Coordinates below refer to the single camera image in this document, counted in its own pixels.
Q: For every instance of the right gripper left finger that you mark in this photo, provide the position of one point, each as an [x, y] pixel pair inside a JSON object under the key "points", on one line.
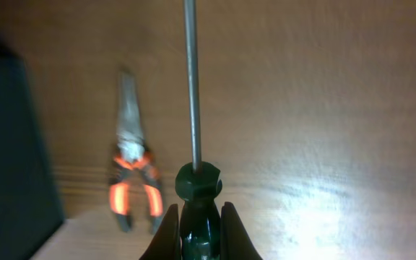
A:
{"points": [[166, 244]]}

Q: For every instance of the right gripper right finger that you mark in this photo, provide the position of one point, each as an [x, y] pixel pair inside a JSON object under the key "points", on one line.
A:
{"points": [[235, 243]]}

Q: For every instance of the green handled screwdriver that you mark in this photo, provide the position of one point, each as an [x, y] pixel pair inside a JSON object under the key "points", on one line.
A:
{"points": [[197, 182]]}

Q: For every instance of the orange black needle-nose pliers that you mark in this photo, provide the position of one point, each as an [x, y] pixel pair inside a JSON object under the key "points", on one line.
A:
{"points": [[132, 155]]}

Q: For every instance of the black open cardboard box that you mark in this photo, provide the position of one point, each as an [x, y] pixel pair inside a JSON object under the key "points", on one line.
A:
{"points": [[30, 207]]}

